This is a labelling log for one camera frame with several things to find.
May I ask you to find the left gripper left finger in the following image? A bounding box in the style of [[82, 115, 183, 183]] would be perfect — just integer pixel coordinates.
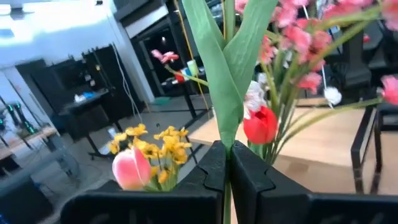
[[60, 140, 227, 224]]

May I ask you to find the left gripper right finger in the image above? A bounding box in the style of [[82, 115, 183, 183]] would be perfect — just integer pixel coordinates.
[[229, 140, 398, 224]]

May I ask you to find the pink artificial tulip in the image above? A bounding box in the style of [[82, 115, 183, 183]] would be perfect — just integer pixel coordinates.
[[111, 146, 153, 191]]

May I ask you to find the yellow artificial flower bunch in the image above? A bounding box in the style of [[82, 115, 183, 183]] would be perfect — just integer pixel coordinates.
[[107, 123, 192, 191]]

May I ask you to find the red artificial tulip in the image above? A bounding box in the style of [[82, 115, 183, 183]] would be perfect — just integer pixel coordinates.
[[243, 105, 279, 156]]

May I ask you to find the white bud flower stem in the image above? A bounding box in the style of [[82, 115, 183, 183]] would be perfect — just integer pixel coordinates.
[[182, 0, 279, 224]]

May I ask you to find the pink artificial flower spray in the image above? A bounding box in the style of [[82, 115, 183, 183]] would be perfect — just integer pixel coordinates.
[[150, 0, 398, 166]]

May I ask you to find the black work desk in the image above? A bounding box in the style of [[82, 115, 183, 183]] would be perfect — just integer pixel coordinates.
[[58, 88, 125, 158]]

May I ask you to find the blue cloth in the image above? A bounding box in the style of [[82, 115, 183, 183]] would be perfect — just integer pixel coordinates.
[[73, 91, 98, 102]]

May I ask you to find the pale green cup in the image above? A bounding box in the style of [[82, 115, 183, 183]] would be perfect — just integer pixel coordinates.
[[186, 58, 200, 77]]

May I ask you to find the robot workstation with green lights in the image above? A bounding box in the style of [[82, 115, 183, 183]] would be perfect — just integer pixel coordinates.
[[0, 96, 78, 187]]

